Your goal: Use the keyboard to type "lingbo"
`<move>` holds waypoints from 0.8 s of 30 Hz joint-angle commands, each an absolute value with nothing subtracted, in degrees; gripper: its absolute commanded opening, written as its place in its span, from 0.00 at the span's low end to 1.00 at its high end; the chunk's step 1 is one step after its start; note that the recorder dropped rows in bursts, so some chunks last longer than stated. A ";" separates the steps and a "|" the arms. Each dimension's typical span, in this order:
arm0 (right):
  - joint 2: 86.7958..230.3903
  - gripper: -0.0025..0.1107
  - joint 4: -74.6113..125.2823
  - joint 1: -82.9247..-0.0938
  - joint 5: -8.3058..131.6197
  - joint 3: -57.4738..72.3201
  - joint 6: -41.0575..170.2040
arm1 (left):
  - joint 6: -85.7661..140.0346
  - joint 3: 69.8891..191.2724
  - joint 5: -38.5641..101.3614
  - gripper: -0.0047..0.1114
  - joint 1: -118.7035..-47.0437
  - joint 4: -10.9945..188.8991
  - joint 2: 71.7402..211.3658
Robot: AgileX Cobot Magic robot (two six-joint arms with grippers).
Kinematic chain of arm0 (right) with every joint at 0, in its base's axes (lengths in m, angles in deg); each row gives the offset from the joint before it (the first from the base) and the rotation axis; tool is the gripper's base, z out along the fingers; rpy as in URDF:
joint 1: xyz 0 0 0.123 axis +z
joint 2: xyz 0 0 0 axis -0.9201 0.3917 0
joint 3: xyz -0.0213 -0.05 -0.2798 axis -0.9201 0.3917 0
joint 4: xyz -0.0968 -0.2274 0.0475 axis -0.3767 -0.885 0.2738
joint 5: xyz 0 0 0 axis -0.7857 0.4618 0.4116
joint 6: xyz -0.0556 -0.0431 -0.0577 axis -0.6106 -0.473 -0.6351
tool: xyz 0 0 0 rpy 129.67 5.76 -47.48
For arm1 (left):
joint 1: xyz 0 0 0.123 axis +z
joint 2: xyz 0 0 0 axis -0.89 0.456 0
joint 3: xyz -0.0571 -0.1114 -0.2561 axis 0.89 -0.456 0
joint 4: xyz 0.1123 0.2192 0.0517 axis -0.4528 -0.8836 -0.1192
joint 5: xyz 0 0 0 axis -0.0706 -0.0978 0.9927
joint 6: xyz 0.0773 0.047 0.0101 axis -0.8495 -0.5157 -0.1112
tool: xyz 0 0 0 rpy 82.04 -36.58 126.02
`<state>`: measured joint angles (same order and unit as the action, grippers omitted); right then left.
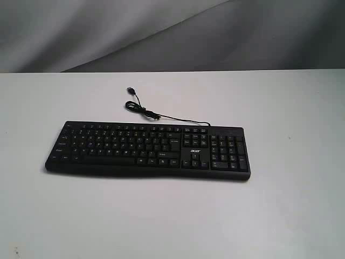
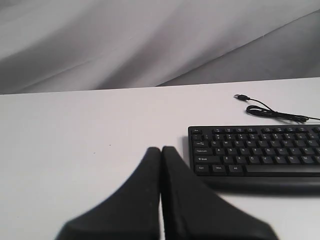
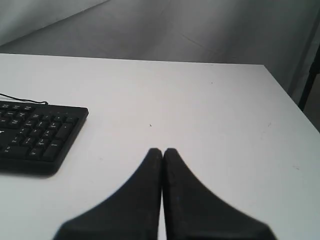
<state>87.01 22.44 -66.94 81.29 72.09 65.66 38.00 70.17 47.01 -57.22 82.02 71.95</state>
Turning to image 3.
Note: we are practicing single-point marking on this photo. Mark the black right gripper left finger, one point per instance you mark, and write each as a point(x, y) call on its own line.
point(131, 213)

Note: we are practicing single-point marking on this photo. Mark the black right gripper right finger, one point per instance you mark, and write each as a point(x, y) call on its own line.
point(193, 212)

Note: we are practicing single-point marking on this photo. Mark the black acer keyboard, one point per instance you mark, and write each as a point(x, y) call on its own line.
point(36, 138)

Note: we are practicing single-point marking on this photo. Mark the black metal stand leg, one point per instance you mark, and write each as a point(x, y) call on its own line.
point(313, 72)

